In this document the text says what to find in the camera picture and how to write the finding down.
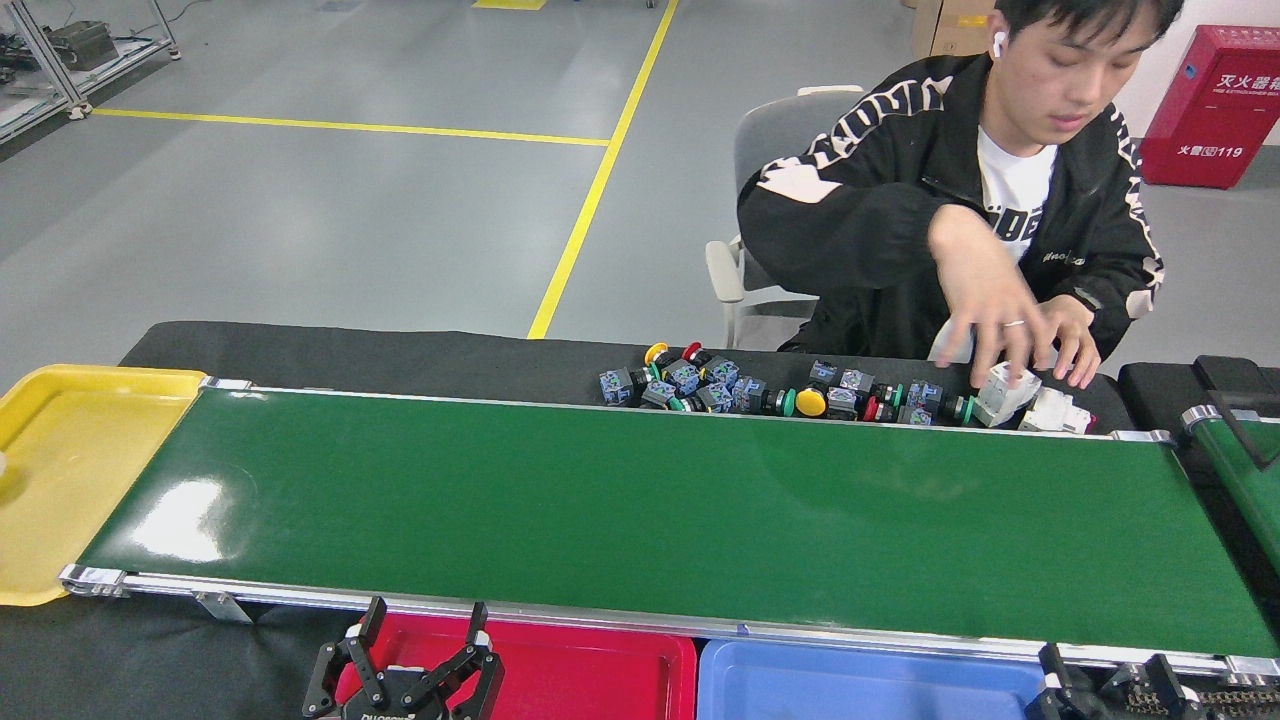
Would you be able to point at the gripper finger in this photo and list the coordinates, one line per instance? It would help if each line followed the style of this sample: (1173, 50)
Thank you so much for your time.
(1168, 700)
(1058, 700)

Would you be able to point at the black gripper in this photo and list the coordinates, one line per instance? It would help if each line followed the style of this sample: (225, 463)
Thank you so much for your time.
(400, 698)

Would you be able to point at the white circuit breaker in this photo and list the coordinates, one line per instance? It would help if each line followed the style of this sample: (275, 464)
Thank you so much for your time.
(1055, 412)
(1000, 400)

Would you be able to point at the green feeder conveyor belt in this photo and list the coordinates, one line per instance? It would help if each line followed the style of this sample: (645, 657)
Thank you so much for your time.
(1262, 500)

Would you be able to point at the long green conveyor belt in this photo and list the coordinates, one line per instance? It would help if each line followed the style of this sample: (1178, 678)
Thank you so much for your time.
(640, 500)

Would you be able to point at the yellow plastic tray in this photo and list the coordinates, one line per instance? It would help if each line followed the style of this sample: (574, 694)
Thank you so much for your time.
(80, 470)

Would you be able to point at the person's left hand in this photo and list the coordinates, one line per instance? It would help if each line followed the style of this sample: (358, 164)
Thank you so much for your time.
(1075, 340)

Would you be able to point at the person's right hand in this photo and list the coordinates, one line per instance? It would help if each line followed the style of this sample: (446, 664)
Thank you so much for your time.
(1000, 310)

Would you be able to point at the red plastic bin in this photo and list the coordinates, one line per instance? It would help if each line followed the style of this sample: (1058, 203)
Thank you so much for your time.
(580, 670)

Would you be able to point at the blue plastic bin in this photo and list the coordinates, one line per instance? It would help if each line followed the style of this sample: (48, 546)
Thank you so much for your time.
(850, 690)

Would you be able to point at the person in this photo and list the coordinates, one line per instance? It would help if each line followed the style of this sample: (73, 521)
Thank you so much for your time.
(880, 200)

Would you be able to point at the red fire extinguisher box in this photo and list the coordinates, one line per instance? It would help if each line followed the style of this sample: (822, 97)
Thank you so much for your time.
(1210, 110)

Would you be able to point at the grey office chair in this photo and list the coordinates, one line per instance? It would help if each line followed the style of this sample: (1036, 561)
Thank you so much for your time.
(780, 130)

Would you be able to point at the silver metal rack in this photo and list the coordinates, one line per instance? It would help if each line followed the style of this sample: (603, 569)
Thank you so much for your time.
(20, 115)

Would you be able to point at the grey metal case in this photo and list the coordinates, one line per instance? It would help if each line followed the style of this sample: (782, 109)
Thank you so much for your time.
(85, 45)

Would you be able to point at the brown cardboard box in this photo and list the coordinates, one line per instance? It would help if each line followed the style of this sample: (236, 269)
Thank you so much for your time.
(950, 25)

